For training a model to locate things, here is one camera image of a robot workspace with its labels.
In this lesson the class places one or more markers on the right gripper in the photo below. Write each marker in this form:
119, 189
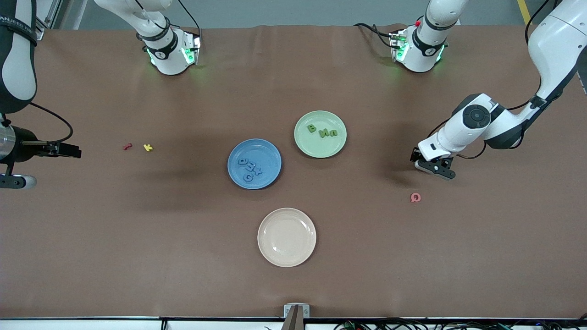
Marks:
26, 144

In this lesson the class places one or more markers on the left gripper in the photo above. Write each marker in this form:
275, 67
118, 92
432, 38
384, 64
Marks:
415, 156

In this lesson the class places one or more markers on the blue foam letter X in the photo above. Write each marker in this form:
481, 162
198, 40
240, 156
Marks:
260, 170

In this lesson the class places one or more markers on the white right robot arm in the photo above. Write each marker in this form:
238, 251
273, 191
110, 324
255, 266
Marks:
18, 68

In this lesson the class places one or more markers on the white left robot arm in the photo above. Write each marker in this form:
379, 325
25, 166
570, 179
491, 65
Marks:
555, 41

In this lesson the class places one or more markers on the pink foam letter Q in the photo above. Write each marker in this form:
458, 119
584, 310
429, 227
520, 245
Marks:
412, 197

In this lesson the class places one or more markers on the green plate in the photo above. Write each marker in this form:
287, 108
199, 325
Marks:
321, 146

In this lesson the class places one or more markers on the brown table cover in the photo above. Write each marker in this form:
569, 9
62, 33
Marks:
137, 252

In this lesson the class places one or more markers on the blue plate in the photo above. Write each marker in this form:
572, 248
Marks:
266, 153

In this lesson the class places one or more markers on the beige plate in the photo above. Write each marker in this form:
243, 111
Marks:
286, 237

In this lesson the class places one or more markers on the aluminium frame profile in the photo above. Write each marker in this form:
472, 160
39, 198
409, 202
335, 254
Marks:
48, 16

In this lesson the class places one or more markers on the white table edge rail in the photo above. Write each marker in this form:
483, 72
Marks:
91, 325

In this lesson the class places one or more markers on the grey metal table bracket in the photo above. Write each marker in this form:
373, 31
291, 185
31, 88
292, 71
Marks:
288, 310

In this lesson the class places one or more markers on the brown camera post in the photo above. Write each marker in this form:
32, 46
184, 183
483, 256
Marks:
293, 321

